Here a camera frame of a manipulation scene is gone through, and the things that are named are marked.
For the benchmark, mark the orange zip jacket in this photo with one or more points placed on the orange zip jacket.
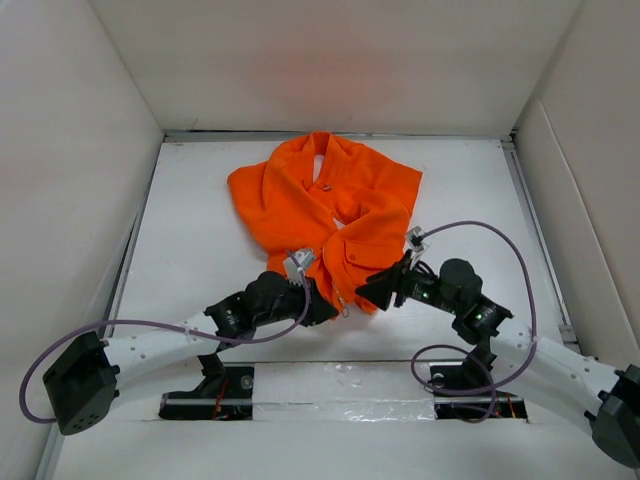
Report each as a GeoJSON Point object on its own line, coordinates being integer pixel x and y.
{"type": "Point", "coordinates": [349, 203]}

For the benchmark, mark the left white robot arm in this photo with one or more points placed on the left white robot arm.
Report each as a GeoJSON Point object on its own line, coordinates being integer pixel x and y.
{"type": "Point", "coordinates": [90, 374]}

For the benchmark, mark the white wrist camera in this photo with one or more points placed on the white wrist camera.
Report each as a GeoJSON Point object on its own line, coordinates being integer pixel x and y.
{"type": "Point", "coordinates": [296, 265]}
{"type": "Point", "coordinates": [416, 242]}

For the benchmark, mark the silver zipper pull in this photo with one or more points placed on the silver zipper pull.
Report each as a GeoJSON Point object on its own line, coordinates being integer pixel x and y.
{"type": "Point", "coordinates": [343, 307]}

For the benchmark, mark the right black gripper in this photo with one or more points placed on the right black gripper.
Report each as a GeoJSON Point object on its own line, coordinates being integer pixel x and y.
{"type": "Point", "coordinates": [379, 288]}

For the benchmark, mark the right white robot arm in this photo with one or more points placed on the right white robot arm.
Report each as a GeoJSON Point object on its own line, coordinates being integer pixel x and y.
{"type": "Point", "coordinates": [601, 400]}

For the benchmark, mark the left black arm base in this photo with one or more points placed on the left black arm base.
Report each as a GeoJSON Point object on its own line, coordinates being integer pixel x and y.
{"type": "Point", "coordinates": [225, 393]}

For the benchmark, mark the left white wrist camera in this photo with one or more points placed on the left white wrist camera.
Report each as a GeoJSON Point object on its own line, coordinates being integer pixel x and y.
{"type": "Point", "coordinates": [296, 265]}

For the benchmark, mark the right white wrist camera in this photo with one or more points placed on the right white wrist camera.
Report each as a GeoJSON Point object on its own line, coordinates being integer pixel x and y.
{"type": "Point", "coordinates": [416, 242]}

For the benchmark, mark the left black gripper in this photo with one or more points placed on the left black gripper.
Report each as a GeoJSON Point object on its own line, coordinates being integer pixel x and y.
{"type": "Point", "coordinates": [319, 308]}

